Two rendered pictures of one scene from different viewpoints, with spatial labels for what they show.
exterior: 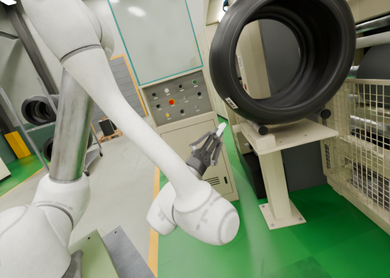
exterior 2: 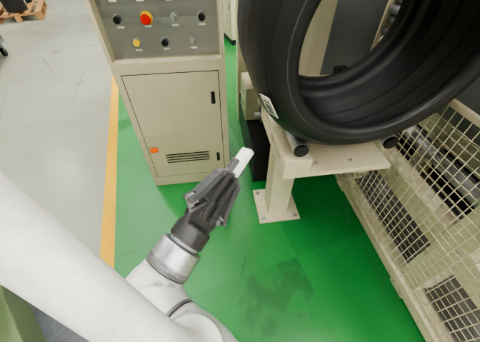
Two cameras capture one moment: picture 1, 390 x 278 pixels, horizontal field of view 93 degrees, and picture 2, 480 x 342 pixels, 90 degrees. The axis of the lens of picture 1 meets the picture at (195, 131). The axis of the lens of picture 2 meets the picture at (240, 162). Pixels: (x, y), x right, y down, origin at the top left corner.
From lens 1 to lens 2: 37 cm
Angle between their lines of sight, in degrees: 31
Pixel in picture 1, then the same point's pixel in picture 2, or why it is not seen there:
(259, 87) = (310, 52)
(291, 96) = (352, 85)
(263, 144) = (294, 168)
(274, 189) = (278, 185)
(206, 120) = (206, 69)
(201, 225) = not seen: outside the picture
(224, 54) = (289, 9)
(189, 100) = (181, 23)
